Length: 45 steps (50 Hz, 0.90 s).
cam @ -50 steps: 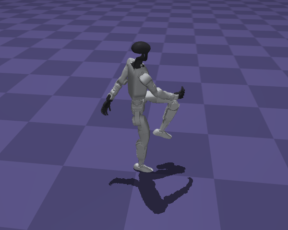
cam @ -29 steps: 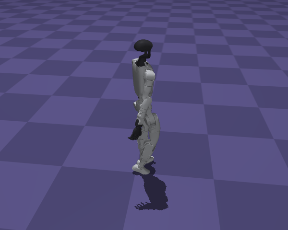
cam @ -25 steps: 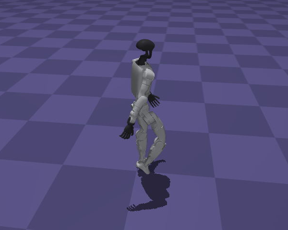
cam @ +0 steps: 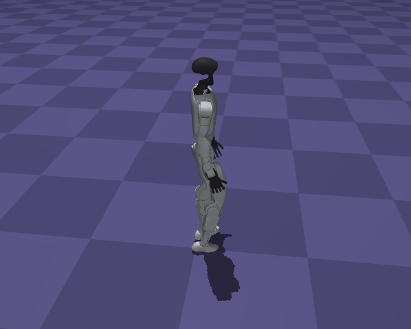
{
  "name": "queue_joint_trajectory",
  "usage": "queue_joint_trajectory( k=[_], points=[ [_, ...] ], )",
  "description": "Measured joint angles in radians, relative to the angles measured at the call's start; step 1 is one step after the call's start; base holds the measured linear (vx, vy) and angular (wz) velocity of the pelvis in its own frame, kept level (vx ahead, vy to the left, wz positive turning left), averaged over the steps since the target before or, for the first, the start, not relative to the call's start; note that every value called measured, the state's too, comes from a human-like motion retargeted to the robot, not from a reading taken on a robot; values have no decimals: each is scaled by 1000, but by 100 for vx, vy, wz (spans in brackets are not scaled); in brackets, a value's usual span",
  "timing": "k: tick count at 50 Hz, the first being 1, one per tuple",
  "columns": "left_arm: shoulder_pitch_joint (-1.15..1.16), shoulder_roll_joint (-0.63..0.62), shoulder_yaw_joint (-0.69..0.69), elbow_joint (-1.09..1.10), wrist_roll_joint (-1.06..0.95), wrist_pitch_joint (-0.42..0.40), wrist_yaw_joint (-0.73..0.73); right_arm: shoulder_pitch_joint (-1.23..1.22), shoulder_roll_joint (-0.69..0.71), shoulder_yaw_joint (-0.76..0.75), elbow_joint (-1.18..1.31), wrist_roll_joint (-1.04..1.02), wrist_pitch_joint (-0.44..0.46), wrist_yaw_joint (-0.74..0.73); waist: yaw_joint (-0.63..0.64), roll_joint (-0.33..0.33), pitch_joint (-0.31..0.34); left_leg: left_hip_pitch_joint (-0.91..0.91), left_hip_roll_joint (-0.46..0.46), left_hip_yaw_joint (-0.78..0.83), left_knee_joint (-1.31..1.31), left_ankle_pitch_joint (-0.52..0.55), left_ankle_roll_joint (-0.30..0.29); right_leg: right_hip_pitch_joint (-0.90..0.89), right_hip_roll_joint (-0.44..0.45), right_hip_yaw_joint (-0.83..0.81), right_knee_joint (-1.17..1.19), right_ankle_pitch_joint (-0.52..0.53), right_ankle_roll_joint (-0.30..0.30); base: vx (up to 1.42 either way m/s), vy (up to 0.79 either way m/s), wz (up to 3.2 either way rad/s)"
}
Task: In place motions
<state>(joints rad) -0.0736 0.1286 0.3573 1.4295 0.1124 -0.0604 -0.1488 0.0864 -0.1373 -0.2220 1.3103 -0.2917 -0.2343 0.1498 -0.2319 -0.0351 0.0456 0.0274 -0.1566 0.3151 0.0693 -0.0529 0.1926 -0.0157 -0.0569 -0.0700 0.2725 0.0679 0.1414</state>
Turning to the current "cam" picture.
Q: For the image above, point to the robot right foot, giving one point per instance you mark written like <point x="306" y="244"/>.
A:
<point x="210" y="248"/>

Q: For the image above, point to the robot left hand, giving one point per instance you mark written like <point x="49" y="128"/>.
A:
<point x="215" y="145"/>

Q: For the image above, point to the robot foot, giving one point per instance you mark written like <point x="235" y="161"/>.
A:
<point x="210" y="248"/>
<point x="198" y="233"/>

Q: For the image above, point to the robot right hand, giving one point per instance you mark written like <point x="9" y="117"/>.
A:
<point x="216" y="182"/>

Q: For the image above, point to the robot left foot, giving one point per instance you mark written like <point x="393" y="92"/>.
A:
<point x="198" y="233"/>

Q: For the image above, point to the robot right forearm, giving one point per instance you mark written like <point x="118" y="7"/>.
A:
<point x="205" y="154"/>

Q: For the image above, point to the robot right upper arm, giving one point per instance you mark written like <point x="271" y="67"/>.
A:
<point x="205" y="112"/>

